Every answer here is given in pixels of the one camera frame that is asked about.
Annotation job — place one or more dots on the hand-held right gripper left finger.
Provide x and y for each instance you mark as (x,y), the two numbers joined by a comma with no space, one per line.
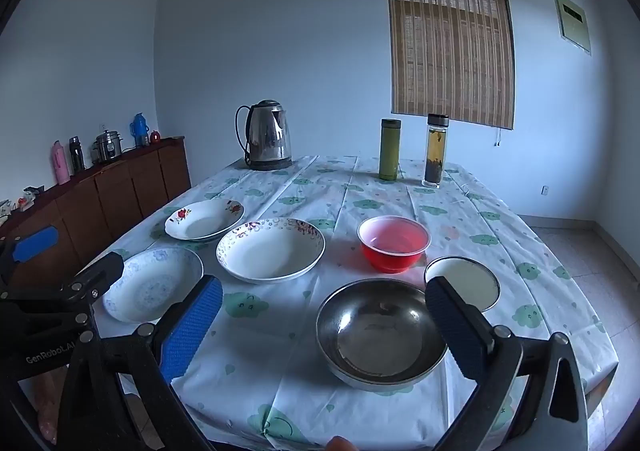
(192,331)

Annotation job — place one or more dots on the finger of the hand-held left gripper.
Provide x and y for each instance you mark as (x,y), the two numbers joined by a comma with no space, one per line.
(35,241)
(100,273)

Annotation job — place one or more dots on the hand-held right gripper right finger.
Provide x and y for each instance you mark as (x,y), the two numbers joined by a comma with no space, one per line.
(450,331)

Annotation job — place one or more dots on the white plate with blue pattern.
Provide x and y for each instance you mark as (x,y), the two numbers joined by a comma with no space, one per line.
(150,286)

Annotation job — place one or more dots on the white dark-rimmed bowl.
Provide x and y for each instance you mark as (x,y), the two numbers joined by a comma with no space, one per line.
(470,281)

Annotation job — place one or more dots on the white plate with rose print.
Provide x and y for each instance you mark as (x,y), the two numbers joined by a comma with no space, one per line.
(205,223)

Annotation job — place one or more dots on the large floral-rimmed white plate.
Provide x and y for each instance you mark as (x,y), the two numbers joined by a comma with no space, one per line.
(270,253)

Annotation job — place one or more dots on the person's right hand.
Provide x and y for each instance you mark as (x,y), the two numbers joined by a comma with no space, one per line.
(340,444)

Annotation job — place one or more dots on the pile of small packets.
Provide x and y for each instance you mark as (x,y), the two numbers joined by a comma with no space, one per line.
(30,195)

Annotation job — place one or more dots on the brown wooden sideboard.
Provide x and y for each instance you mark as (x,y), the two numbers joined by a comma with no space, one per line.
(100,201)

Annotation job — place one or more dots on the stainless steel bowl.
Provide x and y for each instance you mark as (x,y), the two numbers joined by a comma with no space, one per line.
(375,331)

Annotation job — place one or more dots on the pink thermos bottle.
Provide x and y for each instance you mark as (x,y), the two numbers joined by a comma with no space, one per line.
(61,163)

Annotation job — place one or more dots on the black thermos bottle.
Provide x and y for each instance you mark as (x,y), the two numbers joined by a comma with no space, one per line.
(76,156)

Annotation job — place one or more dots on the red plastic bowl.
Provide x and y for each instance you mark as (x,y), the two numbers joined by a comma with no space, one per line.
(395,251)

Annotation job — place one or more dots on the green cloud print tablecloth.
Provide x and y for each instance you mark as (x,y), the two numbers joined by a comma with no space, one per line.
(280,381)

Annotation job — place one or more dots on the steel cooking pot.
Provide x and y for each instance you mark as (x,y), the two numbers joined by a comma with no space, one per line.
(107,147)

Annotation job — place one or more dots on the blue thermos jug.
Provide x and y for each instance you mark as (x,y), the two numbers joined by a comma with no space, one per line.
(140,130)

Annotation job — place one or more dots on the glass tea bottle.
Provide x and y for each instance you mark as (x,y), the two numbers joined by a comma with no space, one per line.
(435,151)

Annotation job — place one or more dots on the green thermos bottle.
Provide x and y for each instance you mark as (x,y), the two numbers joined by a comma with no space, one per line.
(389,151)

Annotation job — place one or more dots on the stainless steel electric kettle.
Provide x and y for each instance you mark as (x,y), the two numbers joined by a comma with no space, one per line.
(267,136)

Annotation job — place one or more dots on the bamboo window blind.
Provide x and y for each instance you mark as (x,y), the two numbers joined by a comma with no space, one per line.
(450,46)

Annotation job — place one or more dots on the white wall panel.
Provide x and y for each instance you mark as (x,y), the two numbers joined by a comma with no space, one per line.
(572,23)

